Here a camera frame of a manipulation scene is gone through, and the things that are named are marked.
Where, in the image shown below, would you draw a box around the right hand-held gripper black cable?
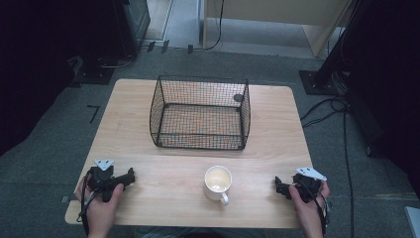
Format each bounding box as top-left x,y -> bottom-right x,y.
292,178 -> 332,238

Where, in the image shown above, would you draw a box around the black equipment case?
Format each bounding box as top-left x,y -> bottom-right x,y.
112,0 -> 152,59

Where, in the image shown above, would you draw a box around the light wooden furniture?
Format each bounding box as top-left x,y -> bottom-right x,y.
200,0 -> 354,58

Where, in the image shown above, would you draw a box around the white cup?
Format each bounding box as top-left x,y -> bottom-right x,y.
203,165 -> 233,206

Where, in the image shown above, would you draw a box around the person's left hand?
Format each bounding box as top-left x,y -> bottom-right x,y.
74,182 -> 125,234

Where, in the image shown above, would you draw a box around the left hand-held gripper black cable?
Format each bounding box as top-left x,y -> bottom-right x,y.
76,168 -> 99,237

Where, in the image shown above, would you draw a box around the black stand base plate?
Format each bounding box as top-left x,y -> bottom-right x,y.
68,55 -> 119,87
298,69 -> 341,97

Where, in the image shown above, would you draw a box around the dark curtain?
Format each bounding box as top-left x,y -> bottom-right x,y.
0,0 -> 117,157
343,0 -> 420,201

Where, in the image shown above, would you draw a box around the thin black hanging cable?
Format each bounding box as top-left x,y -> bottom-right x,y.
201,0 -> 226,52

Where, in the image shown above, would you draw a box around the black wire mesh basket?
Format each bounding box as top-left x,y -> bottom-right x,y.
149,74 -> 252,152

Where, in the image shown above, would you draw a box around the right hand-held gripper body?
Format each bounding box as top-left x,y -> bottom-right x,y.
291,167 -> 328,203

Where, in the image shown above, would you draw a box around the person's right hand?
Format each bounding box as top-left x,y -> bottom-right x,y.
288,180 -> 331,232

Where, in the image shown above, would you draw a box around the hand-held gripper black cable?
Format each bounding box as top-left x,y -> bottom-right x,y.
292,178 -> 332,238
76,168 -> 99,237

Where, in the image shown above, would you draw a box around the black metal stand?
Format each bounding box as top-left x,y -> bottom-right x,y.
315,0 -> 368,87

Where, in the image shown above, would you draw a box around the white flat object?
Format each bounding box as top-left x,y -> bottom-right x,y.
404,205 -> 420,238

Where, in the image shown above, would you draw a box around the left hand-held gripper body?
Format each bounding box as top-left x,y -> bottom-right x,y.
86,159 -> 116,203

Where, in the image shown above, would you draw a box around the long black floor cable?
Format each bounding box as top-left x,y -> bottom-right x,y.
342,107 -> 356,238

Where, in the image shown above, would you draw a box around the looped black floor cables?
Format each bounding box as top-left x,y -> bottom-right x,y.
299,94 -> 350,129

